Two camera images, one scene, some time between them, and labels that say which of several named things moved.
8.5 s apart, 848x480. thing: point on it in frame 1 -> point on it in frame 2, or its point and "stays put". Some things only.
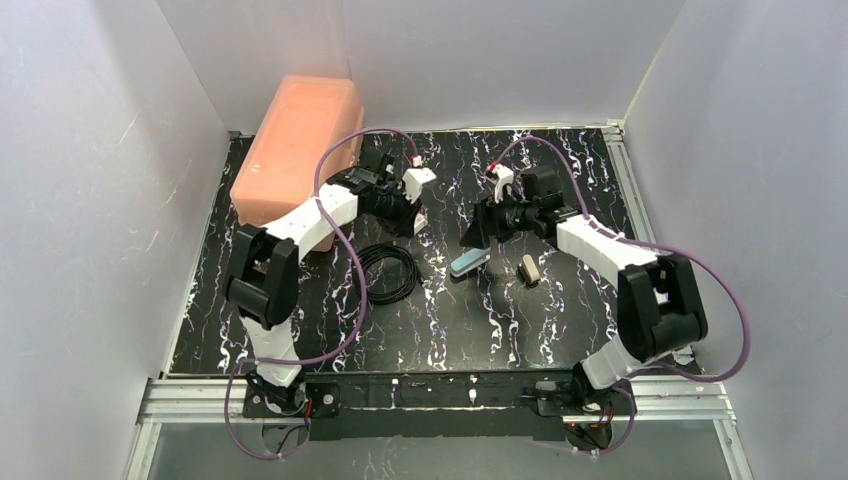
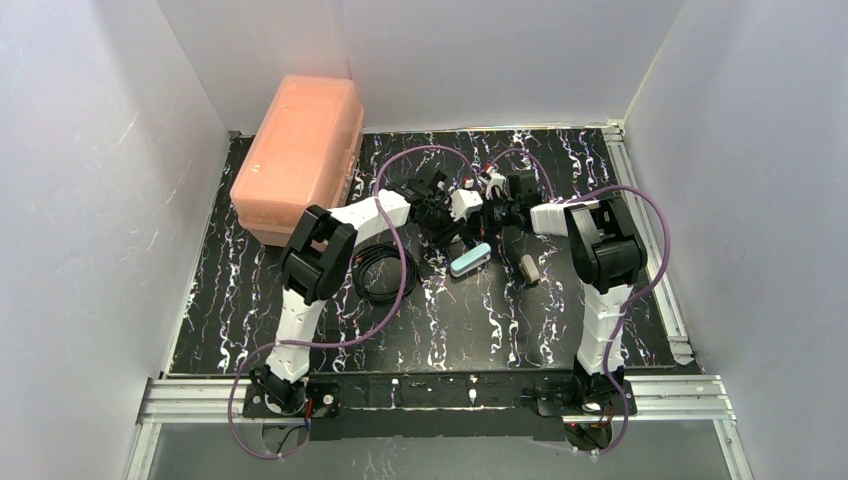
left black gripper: x=405 y=214 -> x=444 y=225
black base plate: x=439 y=406 stays put
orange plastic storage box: x=279 y=172 stays put
